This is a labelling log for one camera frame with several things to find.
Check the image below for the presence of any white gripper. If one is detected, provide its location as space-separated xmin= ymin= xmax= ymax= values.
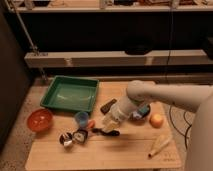
xmin=102 ymin=96 xmax=140 ymax=132

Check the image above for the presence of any black dish brush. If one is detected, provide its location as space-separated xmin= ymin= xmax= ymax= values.
xmin=72 ymin=128 xmax=120 ymax=144

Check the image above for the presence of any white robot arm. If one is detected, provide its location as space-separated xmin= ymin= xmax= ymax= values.
xmin=103 ymin=80 xmax=213 ymax=171

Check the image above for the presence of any small blue cup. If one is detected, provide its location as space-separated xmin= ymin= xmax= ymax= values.
xmin=74 ymin=111 xmax=89 ymax=128

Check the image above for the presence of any shiny metal cup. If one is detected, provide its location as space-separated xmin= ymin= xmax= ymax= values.
xmin=59 ymin=133 xmax=72 ymax=147

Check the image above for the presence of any dark brown block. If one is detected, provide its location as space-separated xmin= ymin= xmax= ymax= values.
xmin=100 ymin=99 xmax=117 ymax=114

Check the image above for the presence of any orange carrot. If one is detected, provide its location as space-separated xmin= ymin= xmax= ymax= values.
xmin=87 ymin=120 xmax=95 ymax=129

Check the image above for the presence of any dark bowl with items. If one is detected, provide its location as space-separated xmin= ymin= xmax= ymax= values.
xmin=130 ymin=105 xmax=151 ymax=121

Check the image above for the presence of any orange round fruit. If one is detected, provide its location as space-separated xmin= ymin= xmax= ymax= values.
xmin=149 ymin=114 xmax=164 ymax=128

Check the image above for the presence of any green plastic tray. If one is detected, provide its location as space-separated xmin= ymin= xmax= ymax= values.
xmin=40 ymin=76 xmax=99 ymax=113

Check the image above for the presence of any yellow corn cob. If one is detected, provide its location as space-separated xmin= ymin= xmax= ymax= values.
xmin=148 ymin=135 xmax=172 ymax=158

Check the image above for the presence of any orange plastic bowl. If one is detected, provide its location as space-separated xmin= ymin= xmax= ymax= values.
xmin=27 ymin=109 xmax=53 ymax=132

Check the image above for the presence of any dark object on shelf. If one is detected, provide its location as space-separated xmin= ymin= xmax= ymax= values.
xmin=125 ymin=40 xmax=153 ymax=55

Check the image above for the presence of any lower wooden shelf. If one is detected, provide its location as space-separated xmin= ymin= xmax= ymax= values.
xmin=25 ymin=50 xmax=213 ymax=68

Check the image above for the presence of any black cable on floor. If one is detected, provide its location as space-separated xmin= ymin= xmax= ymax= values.
xmin=168 ymin=105 xmax=194 ymax=148

